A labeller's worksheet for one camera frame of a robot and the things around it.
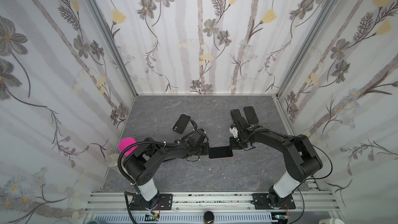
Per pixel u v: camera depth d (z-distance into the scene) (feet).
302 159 1.54
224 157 2.91
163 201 2.42
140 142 1.54
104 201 2.47
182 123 3.44
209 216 2.05
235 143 2.69
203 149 2.68
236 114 3.58
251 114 3.61
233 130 2.90
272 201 2.17
